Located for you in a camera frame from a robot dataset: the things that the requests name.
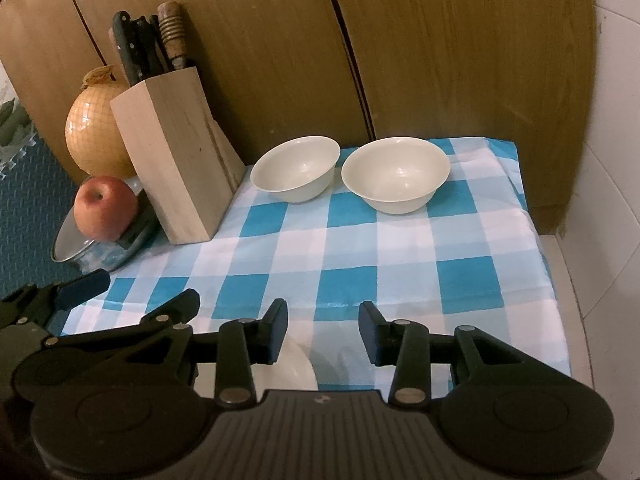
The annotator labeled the steel cooking pot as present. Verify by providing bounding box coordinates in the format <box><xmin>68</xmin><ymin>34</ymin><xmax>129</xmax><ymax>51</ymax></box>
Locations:
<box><xmin>50</xmin><ymin>195</ymin><xmax>161</xmax><ymax>275</ymax></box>

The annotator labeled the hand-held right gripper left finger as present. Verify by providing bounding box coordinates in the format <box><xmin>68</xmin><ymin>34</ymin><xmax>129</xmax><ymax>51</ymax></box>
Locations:
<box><xmin>100</xmin><ymin>299</ymin><xmax>289</xmax><ymax>407</ymax></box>

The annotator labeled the blue foam mat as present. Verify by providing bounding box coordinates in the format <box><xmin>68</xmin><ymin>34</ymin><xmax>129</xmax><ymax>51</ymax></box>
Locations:
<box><xmin>0</xmin><ymin>130</ymin><xmax>101</xmax><ymax>306</ymax></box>

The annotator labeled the wooden knife block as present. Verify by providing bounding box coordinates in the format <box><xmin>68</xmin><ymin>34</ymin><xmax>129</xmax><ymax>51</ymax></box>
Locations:
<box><xmin>110</xmin><ymin>66</ymin><xmax>247</xmax><ymax>246</ymax></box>

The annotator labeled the red apple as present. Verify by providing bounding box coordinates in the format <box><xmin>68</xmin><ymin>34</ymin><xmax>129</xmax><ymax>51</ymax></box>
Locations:
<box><xmin>74</xmin><ymin>176</ymin><xmax>140</xmax><ymax>242</ymax></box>

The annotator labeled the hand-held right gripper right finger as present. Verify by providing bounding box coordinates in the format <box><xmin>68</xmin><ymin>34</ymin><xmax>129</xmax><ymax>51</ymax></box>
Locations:
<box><xmin>359</xmin><ymin>301</ymin><xmax>566</xmax><ymax>405</ymax></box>

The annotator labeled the knife with flat handle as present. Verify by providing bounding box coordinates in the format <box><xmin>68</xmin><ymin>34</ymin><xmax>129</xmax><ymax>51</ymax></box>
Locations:
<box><xmin>109</xmin><ymin>11</ymin><xmax>143</xmax><ymax>87</ymax></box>

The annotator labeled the blue checkered tablecloth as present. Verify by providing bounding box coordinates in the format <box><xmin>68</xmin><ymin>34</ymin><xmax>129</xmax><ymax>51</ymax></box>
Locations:
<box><xmin>60</xmin><ymin>136</ymin><xmax>572</xmax><ymax>393</ymax></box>

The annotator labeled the yellow netted pomelo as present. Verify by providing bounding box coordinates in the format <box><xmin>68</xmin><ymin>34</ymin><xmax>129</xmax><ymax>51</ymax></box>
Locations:
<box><xmin>65</xmin><ymin>66</ymin><xmax>138</xmax><ymax>180</ymax></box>

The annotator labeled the cream ceramic bowl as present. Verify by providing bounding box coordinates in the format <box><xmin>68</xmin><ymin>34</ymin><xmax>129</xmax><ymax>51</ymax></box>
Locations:
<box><xmin>341</xmin><ymin>136</ymin><xmax>452</xmax><ymax>215</ymax></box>
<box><xmin>250</xmin><ymin>135</ymin><xmax>342</xmax><ymax>204</ymax></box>

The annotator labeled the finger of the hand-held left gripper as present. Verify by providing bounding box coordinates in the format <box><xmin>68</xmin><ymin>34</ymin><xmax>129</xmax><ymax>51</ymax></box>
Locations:
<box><xmin>0</xmin><ymin>269</ymin><xmax>111</xmax><ymax>331</ymax></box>
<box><xmin>42</xmin><ymin>289</ymin><xmax>201</xmax><ymax>352</ymax></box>

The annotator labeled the knife with ribbed wooden handle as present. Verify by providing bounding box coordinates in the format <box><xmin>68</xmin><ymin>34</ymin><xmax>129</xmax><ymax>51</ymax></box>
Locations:
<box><xmin>157</xmin><ymin>1</ymin><xmax>191</xmax><ymax>72</ymax></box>

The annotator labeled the knife with dark handle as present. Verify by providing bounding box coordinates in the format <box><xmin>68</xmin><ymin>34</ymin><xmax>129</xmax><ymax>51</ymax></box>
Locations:
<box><xmin>149</xmin><ymin>14</ymin><xmax>172</xmax><ymax>73</ymax></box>
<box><xmin>134</xmin><ymin>16</ymin><xmax>163</xmax><ymax>78</ymax></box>

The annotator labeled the wooden cabinet door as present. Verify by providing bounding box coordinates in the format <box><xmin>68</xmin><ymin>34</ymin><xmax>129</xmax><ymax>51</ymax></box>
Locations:
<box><xmin>0</xmin><ymin>0</ymin><xmax>376</xmax><ymax>168</ymax></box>
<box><xmin>320</xmin><ymin>0</ymin><xmax>601</xmax><ymax>236</ymax></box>

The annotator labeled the glass pot lid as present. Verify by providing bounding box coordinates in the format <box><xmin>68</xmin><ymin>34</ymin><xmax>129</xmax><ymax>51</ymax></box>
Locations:
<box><xmin>51</xmin><ymin>210</ymin><xmax>101</xmax><ymax>263</ymax></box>

